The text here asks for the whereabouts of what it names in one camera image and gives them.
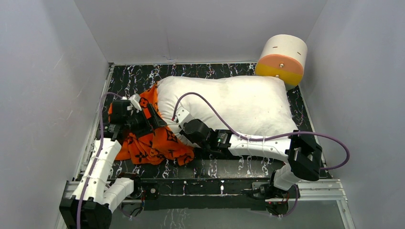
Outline orange patterned plush pillowcase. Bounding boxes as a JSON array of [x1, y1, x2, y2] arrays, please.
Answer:
[[108, 82, 195, 166]]

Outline white pillow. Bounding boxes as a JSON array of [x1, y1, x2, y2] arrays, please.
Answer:
[[157, 76, 297, 146]]

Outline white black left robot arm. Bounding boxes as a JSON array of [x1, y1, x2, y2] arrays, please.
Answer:
[[59, 99, 166, 229]]

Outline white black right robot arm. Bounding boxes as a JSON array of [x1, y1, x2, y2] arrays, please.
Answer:
[[179, 119, 322, 199]]

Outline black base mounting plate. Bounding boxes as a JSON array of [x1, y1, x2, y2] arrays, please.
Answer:
[[112, 177, 299, 212]]

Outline white cylinder with coloured lid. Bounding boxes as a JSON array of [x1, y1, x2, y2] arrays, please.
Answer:
[[255, 34, 308, 91]]

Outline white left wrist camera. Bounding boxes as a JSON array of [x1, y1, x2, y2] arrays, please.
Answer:
[[128, 94, 142, 113]]

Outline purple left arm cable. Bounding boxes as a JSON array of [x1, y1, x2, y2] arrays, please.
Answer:
[[75, 92, 134, 229]]

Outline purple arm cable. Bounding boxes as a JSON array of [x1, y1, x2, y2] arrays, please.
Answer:
[[171, 92, 351, 219], [75, 92, 134, 229]]

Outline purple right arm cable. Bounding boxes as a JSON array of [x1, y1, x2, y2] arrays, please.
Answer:
[[171, 92, 351, 219]]

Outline aluminium front rail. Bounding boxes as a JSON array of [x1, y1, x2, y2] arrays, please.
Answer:
[[62, 179, 348, 204]]

